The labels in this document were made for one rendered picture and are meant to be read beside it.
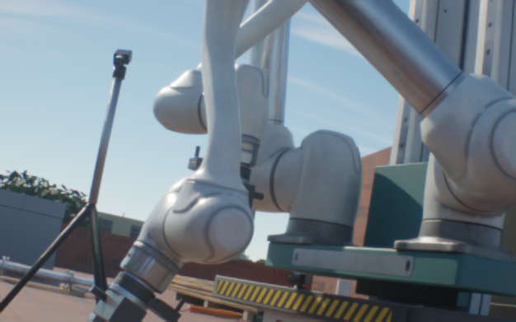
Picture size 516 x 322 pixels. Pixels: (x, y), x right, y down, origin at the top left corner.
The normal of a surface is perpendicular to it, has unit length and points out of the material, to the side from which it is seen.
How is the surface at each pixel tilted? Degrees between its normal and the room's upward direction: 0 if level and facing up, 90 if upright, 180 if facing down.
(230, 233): 99
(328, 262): 90
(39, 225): 90
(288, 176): 91
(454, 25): 90
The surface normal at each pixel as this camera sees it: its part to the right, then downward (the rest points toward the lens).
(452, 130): -0.67, 0.04
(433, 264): -0.86, -0.23
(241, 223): 0.33, 0.12
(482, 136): -0.73, -0.16
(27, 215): 0.40, -0.08
